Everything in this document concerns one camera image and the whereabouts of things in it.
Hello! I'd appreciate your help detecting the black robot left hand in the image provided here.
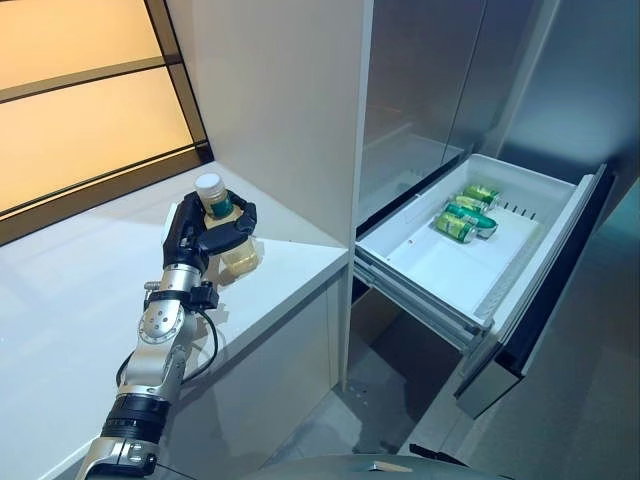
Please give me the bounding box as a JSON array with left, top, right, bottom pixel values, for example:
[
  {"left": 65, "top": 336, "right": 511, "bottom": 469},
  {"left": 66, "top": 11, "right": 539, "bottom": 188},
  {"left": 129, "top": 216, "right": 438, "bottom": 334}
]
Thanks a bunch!
[{"left": 160, "top": 189, "right": 261, "bottom": 276}]

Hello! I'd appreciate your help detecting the white-capped yellow tea bottle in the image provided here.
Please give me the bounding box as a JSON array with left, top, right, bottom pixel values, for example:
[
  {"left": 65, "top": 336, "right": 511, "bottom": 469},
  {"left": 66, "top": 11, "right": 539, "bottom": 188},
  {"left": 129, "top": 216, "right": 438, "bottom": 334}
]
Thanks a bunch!
[{"left": 193, "top": 172, "right": 262, "bottom": 284}]

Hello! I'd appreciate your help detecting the white fridge drawer steel front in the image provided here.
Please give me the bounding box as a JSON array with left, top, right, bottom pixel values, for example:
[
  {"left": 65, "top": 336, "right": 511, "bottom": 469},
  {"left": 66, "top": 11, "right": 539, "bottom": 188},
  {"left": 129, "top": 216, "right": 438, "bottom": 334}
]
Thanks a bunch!
[{"left": 352, "top": 152, "right": 616, "bottom": 421}]

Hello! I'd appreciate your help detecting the tall white cabinet panel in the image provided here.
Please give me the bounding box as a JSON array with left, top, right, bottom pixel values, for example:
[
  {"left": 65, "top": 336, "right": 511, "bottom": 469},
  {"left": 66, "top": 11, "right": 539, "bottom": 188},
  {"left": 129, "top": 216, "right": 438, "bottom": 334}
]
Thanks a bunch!
[{"left": 164, "top": 0, "right": 376, "bottom": 249}]

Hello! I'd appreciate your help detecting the stainless steel refrigerator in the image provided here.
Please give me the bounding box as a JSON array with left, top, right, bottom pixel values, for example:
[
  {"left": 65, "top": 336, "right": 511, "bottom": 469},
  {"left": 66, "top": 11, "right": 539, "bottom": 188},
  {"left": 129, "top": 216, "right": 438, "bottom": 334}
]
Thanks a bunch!
[{"left": 349, "top": 0, "right": 640, "bottom": 401}]

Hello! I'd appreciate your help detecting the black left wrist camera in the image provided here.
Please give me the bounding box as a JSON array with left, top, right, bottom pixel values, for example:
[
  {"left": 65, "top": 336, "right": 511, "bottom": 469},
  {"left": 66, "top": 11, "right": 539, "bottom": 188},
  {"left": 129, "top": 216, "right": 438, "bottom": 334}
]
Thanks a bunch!
[{"left": 188, "top": 281, "right": 222, "bottom": 312}]

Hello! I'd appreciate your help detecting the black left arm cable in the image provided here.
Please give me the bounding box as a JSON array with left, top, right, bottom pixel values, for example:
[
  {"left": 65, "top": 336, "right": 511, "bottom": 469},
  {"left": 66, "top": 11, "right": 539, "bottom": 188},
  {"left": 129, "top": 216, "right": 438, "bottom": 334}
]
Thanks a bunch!
[{"left": 177, "top": 307, "right": 221, "bottom": 386}]

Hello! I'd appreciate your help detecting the amber window dark frame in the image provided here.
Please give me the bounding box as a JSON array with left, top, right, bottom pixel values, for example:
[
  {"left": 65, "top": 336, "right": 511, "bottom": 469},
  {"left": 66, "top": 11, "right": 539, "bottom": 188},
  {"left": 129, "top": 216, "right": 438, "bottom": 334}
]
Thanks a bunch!
[{"left": 0, "top": 0, "right": 211, "bottom": 246}]

